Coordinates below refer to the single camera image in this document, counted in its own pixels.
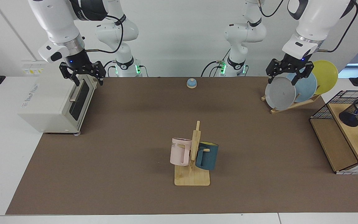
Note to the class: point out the light blue plate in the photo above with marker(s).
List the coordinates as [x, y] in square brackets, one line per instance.
[306, 88]

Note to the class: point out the grey plate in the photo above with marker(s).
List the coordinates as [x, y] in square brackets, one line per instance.
[280, 93]

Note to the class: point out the wooden plate rack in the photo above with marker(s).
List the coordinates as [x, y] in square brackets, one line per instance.
[291, 106]

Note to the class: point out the yellow plate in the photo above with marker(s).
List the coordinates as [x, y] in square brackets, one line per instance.
[326, 76]

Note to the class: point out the pale toaster oven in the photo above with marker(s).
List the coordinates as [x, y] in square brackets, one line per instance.
[48, 109]

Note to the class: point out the brown table cloth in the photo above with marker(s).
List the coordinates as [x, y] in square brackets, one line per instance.
[135, 140]

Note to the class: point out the small blue round thing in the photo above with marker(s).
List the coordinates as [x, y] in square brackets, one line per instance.
[191, 82]

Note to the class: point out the dark teal cup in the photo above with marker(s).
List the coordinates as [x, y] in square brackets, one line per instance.
[208, 157]

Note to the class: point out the pink cup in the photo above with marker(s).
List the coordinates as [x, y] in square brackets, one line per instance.
[177, 154]

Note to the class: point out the wooden cup stand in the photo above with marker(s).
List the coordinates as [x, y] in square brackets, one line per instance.
[192, 179]

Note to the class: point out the white wall socket strip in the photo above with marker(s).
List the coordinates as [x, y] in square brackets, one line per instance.
[33, 70]

